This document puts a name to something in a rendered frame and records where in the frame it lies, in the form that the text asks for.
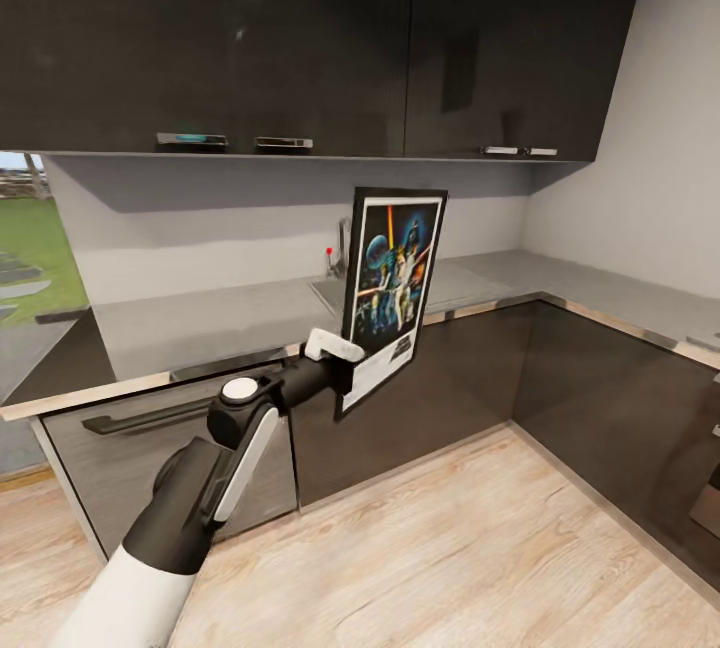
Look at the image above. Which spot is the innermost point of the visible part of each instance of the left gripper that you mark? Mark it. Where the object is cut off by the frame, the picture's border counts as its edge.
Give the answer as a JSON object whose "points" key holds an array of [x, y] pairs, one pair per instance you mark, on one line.
{"points": [[334, 372]]}

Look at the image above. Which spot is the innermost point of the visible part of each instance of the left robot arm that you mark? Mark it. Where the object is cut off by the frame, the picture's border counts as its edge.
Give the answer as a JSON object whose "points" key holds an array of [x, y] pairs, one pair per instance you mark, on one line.
{"points": [[138, 598]]}

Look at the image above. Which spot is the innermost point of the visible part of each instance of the poster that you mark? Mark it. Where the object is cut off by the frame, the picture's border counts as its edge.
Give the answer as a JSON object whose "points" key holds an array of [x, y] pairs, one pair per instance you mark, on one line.
{"points": [[393, 244]]}

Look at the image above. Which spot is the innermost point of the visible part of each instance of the oven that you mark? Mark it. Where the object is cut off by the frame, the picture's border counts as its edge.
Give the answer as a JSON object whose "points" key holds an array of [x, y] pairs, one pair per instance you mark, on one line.
{"points": [[689, 496]]}

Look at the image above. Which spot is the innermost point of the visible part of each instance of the cabinet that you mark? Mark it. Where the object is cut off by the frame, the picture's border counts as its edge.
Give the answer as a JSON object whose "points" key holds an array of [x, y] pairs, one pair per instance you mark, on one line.
{"points": [[263, 79], [511, 80]]}

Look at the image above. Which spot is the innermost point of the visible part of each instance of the drop in sink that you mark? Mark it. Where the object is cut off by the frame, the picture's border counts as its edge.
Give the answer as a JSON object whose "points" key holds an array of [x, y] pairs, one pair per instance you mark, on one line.
{"points": [[449, 283]]}

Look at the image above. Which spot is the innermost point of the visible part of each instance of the dishwasher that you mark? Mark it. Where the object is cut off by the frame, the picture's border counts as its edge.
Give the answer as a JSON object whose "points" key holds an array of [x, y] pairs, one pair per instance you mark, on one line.
{"points": [[113, 449]]}

